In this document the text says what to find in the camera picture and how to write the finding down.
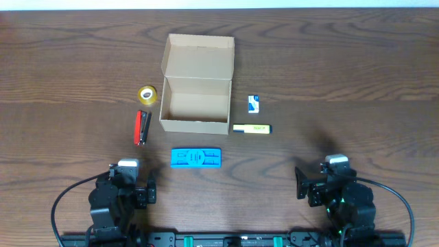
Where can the yellow tape roll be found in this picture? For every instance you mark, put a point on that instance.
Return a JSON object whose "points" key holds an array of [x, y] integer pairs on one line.
{"points": [[147, 95]]}

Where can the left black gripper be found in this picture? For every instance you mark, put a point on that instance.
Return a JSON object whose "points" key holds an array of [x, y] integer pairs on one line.
{"points": [[147, 193]]}

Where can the red black stapler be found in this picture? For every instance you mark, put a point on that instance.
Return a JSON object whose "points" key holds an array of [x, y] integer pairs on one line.
{"points": [[141, 128]]}

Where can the blue white staples box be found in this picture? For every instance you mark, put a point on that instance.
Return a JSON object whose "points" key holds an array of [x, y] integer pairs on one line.
{"points": [[253, 104]]}

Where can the black mounting rail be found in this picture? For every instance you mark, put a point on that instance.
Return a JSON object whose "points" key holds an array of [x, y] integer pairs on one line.
{"points": [[290, 239]]}

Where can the brown cardboard box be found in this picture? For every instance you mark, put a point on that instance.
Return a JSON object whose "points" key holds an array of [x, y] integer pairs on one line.
{"points": [[198, 75]]}

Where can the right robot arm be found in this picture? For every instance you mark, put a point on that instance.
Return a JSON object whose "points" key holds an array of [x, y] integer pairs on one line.
{"points": [[349, 204]]}

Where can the blue plastic holder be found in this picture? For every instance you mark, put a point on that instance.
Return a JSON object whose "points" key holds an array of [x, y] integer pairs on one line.
{"points": [[196, 158]]}

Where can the yellow highlighter pen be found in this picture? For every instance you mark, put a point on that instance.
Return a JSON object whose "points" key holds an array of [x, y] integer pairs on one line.
{"points": [[252, 128]]}

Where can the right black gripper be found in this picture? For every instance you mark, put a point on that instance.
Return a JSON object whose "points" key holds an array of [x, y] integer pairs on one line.
{"points": [[317, 189]]}

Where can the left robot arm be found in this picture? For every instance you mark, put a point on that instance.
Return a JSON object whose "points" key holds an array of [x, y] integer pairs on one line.
{"points": [[115, 199]]}

